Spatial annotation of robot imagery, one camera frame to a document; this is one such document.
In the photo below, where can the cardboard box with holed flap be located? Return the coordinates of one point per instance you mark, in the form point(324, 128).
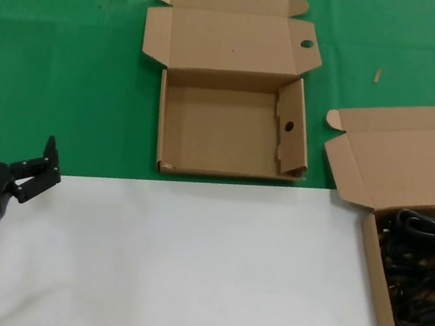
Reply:
point(222, 131)

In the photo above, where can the green table cloth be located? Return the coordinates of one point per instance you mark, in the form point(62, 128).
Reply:
point(52, 67)

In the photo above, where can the small cardboard strip scrap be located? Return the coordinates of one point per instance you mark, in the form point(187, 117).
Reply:
point(377, 76)

